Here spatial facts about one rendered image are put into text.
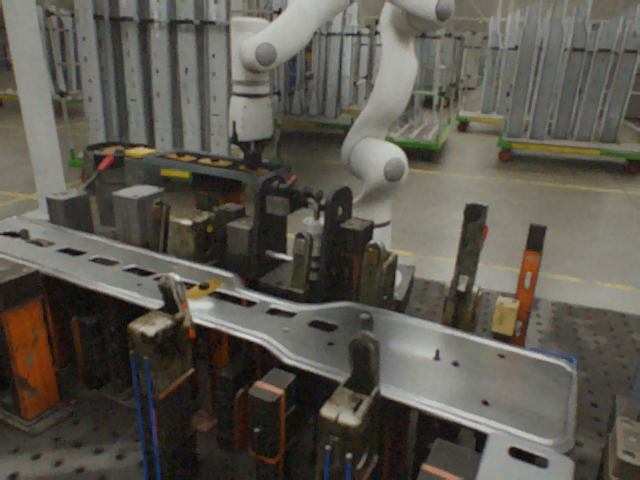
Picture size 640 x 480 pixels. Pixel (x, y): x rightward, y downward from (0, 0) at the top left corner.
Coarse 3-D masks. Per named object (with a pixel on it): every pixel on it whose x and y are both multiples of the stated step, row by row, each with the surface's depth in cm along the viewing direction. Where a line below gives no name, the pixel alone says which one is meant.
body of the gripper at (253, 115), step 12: (240, 96) 116; (252, 96) 116; (264, 96) 117; (240, 108) 116; (252, 108) 117; (264, 108) 120; (240, 120) 117; (252, 120) 118; (264, 120) 121; (240, 132) 117; (252, 132) 119; (264, 132) 122
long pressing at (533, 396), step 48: (0, 240) 119; (48, 240) 120; (96, 240) 121; (96, 288) 99; (144, 288) 99; (240, 288) 100; (240, 336) 85; (288, 336) 85; (336, 336) 85; (384, 336) 86; (432, 336) 87; (480, 336) 86; (384, 384) 74; (432, 384) 74; (480, 384) 75; (528, 384) 75; (576, 384) 76; (480, 432) 67; (528, 432) 66
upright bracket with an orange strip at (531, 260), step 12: (528, 228) 82; (540, 228) 82; (528, 240) 83; (540, 240) 82; (528, 252) 84; (540, 252) 83; (528, 264) 84; (540, 264) 85; (516, 288) 86; (528, 288) 86; (528, 300) 86; (528, 312) 87; (516, 324) 88; (528, 324) 87; (516, 336) 89
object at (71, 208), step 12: (60, 192) 136; (72, 192) 136; (84, 192) 137; (48, 204) 133; (60, 204) 131; (72, 204) 134; (84, 204) 137; (60, 216) 132; (72, 216) 134; (84, 216) 138; (72, 228) 135; (84, 228) 138
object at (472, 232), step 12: (468, 204) 86; (480, 204) 86; (468, 216) 84; (480, 216) 83; (468, 228) 88; (480, 228) 86; (468, 240) 88; (480, 240) 86; (468, 252) 88; (456, 264) 89; (468, 264) 89; (456, 276) 89; (468, 276) 89; (456, 288) 90; (468, 288) 88; (468, 300) 89
